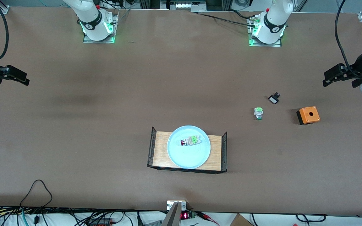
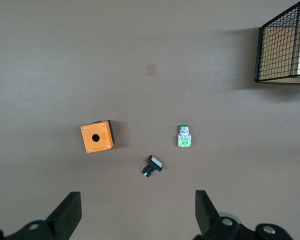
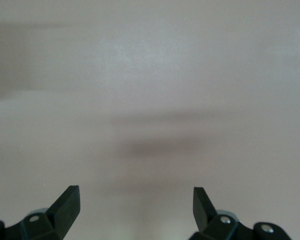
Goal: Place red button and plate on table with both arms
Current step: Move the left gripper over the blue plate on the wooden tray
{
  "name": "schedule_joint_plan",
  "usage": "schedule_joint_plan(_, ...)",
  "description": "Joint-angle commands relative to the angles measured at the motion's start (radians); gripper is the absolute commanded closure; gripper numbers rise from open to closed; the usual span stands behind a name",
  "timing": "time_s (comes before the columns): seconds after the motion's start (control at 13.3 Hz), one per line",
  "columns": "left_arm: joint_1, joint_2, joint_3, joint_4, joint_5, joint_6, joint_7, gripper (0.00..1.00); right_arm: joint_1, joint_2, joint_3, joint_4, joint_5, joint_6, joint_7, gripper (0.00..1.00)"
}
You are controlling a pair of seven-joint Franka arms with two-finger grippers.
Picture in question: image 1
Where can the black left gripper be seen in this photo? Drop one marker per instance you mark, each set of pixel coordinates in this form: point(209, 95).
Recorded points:
point(358, 69)

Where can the red push button switch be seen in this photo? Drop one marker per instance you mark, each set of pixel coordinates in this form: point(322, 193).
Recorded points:
point(193, 141)

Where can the light blue round plate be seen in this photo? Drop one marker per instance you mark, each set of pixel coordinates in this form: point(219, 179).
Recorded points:
point(189, 158)

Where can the short aluminium profile corner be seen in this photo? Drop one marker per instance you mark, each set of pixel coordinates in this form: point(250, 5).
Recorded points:
point(3, 8)

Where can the wooden tray black mesh sides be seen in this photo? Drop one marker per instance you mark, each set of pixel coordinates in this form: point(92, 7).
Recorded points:
point(160, 150)

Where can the brown cardboard piece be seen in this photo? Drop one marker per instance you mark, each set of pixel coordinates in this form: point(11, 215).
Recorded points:
point(239, 221)

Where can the red clip test leads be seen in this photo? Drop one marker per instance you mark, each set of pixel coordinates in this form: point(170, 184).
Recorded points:
point(204, 215)

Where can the red LED display module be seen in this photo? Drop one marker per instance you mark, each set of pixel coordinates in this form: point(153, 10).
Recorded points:
point(184, 215)

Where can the grey metal beam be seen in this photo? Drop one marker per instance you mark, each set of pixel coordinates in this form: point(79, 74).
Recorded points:
point(172, 218)

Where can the orange button enclosure box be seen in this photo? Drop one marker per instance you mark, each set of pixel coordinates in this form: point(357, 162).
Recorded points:
point(309, 116)

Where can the black rectangular switch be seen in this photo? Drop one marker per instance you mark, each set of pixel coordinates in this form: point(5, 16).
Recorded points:
point(274, 99)

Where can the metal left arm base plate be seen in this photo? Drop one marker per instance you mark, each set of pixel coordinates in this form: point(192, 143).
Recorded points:
point(276, 45)

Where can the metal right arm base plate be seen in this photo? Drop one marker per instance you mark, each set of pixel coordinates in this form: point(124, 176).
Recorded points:
point(90, 41)

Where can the green push button switch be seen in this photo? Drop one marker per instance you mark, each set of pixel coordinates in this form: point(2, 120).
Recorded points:
point(258, 112)

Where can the metal frame with lights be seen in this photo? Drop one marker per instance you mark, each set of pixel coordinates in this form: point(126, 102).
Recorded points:
point(182, 5)

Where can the silver metal bracket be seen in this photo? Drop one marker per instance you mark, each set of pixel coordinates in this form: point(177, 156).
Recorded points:
point(170, 204)

